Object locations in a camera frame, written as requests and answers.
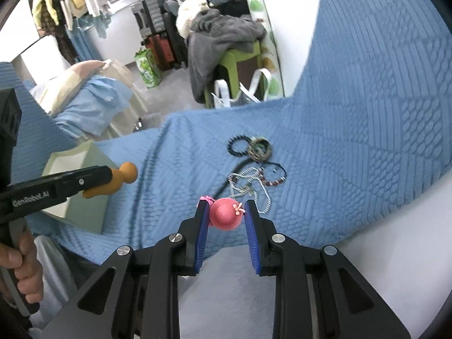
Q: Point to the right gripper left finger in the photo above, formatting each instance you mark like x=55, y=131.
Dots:
x=179, y=254

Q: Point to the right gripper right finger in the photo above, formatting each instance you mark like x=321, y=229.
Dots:
x=276, y=255

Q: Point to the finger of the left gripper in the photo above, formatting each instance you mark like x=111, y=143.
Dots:
x=25, y=198

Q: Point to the orange peg figure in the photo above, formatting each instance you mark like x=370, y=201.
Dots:
x=127, y=173

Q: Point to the patterned dark bangle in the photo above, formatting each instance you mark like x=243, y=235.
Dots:
x=259, y=150

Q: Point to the person's left hand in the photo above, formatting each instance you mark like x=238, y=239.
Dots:
x=26, y=267

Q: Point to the light blue bedding pile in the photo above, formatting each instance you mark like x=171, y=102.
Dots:
x=82, y=107

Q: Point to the hanging clothes rack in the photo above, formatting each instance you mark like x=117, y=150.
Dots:
x=68, y=20

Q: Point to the green patterned shopping bag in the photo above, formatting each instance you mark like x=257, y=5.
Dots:
x=148, y=67

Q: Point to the white tote bag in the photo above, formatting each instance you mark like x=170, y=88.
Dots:
x=257, y=92

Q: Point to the green dotted rolled mat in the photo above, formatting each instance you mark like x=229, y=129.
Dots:
x=268, y=50

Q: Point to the red suitcase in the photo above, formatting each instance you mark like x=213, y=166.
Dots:
x=162, y=51

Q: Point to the blue quilted blanket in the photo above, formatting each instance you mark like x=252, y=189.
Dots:
x=367, y=130

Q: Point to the grey striped suitcase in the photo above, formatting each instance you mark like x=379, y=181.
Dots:
x=149, y=18

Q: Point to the green plastic stool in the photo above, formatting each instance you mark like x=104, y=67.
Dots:
x=235, y=67

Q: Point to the cream duvet bundle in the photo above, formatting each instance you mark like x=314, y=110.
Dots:
x=187, y=13

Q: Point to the grey blanket on stool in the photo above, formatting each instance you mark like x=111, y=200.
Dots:
x=212, y=34

